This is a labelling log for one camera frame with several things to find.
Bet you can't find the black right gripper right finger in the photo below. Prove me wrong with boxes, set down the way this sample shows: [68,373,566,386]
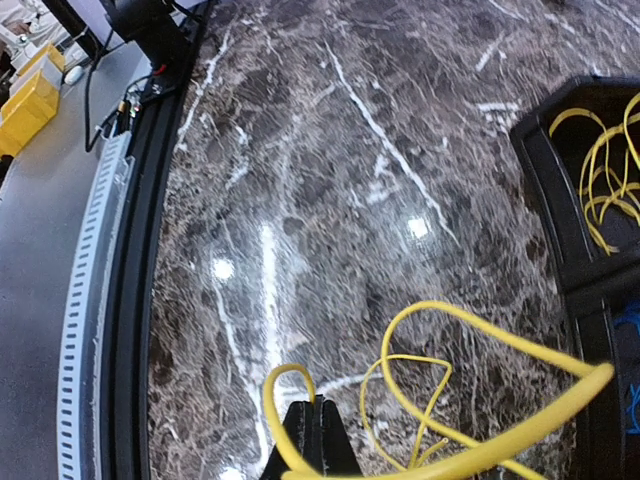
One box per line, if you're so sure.
[314,395,361,477]

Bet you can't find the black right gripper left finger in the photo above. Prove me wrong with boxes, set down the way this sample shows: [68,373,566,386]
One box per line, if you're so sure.
[262,399,318,479]

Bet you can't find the yellow cable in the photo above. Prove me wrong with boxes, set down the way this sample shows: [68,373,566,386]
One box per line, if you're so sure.
[262,299,615,480]
[548,92,640,256]

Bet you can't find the blue cable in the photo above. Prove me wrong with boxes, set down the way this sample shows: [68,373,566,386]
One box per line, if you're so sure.
[612,304,640,436]

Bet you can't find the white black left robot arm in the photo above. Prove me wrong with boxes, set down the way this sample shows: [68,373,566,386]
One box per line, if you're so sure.
[101,0,216,70]

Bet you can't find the black middle storage bin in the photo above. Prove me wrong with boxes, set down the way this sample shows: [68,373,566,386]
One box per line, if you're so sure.
[566,285,639,479]

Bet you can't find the yellow plastic bin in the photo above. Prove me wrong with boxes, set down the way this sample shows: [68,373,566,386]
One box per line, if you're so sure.
[1,42,65,157]

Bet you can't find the black front table rail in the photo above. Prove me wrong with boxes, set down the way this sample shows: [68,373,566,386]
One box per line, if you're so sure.
[98,1,215,479]

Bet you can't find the white slotted cable duct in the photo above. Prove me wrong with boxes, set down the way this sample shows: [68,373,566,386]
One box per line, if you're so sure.
[56,132,135,479]

